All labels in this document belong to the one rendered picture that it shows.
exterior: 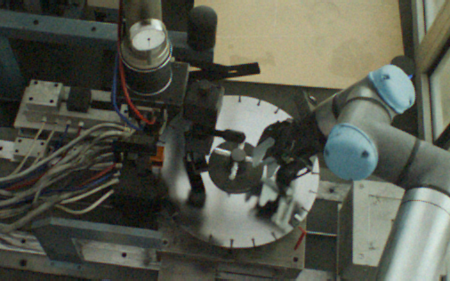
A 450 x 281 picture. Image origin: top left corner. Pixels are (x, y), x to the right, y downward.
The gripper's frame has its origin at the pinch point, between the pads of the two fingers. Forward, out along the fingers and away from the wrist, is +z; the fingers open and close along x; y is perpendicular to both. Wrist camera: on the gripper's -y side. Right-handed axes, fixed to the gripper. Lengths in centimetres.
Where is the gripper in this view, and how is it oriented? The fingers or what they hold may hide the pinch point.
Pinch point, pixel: (258, 157)
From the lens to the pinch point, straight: 120.8
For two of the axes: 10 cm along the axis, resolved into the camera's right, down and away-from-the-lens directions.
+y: -3.2, 7.0, -6.4
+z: -5.6, 4.0, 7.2
